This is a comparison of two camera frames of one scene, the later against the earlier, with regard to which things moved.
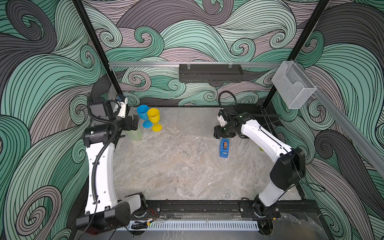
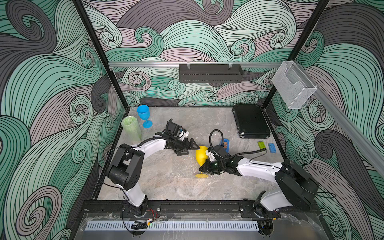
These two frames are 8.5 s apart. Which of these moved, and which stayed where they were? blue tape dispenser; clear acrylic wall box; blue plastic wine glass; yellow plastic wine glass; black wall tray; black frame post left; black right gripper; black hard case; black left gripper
Moved: black left gripper; black right gripper; yellow plastic wine glass
Stayed: blue plastic wine glass; clear acrylic wall box; blue tape dispenser; black hard case; black frame post left; black wall tray
